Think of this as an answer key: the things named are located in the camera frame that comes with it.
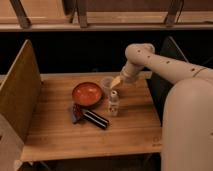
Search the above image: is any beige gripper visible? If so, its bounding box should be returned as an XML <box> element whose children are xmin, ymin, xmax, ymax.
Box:
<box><xmin>110</xmin><ymin>66</ymin><xmax>141</xmax><ymax>89</ymax></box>

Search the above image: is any small clear plastic bottle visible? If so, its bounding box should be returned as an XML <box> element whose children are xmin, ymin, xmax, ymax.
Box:
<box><xmin>108</xmin><ymin>90</ymin><xmax>119</xmax><ymax>116</ymax></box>

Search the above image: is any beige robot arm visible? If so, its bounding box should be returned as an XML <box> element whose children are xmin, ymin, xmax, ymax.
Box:
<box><xmin>111</xmin><ymin>43</ymin><xmax>213</xmax><ymax>171</ymax></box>

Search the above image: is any clear plastic cup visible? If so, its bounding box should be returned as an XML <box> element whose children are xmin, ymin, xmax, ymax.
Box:
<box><xmin>101</xmin><ymin>76</ymin><xmax>114</xmax><ymax>98</ymax></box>

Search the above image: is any red bowl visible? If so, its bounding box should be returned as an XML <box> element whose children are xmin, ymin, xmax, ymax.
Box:
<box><xmin>72</xmin><ymin>82</ymin><xmax>103</xmax><ymax>107</ymax></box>

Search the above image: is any black rectangular box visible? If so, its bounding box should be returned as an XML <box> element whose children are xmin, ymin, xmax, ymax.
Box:
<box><xmin>83</xmin><ymin>110</ymin><xmax>109</xmax><ymax>130</ymax></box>

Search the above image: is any dark red wrapped packet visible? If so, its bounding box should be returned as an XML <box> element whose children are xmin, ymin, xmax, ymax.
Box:
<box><xmin>71</xmin><ymin>104</ymin><xmax>84</xmax><ymax>124</ymax></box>

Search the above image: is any wooden side panel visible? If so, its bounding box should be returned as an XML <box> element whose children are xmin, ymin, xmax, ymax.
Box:
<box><xmin>0</xmin><ymin>40</ymin><xmax>41</xmax><ymax>141</ymax></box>

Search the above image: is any wooden shelf with brackets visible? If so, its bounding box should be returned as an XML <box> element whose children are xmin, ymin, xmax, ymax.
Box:
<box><xmin>0</xmin><ymin>0</ymin><xmax>213</xmax><ymax>32</ymax></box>

